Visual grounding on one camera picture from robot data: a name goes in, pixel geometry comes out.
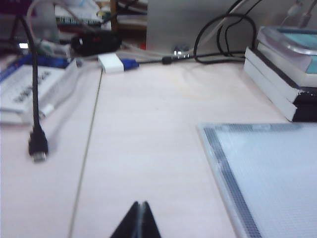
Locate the black device with red mark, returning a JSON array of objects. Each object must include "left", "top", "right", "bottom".
[{"left": 70, "top": 30, "right": 122, "bottom": 57}]

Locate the grey cable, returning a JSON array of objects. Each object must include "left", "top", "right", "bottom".
[{"left": 26, "top": 0, "right": 61, "bottom": 52}]

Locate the blue VGA connector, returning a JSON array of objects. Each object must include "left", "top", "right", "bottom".
[{"left": 119, "top": 58, "right": 141, "bottom": 72}]

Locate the teal covered book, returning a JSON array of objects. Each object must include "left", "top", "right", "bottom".
[{"left": 256, "top": 41, "right": 317, "bottom": 88}]

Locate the white keyboard box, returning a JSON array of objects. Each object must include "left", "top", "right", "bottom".
[{"left": 0, "top": 59, "right": 83, "bottom": 125}]

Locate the white flat cable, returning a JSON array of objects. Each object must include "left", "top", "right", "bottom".
[{"left": 41, "top": 59, "right": 84, "bottom": 118}]

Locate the black HDMI cable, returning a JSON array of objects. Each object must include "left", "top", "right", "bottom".
[{"left": 13, "top": 14, "right": 49, "bottom": 164}]

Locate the white adapter box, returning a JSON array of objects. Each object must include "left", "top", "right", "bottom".
[{"left": 97, "top": 53, "right": 124, "bottom": 74}]

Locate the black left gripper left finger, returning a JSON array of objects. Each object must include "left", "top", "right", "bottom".
[{"left": 110, "top": 201, "right": 140, "bottom": 238}]

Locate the black cable with ferrite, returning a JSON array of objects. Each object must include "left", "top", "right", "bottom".
[{"left": 138, "top": 13, "right": 257, "bottom": 66}]

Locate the transparent file bag blue zipper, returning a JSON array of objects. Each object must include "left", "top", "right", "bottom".
[{"left": 196, "top": 122, "right": 317, "bottom": 238}]

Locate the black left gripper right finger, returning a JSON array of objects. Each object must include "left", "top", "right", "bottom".
[{"left": 140, "top": 201, "right": 160, "bottom": 238}]

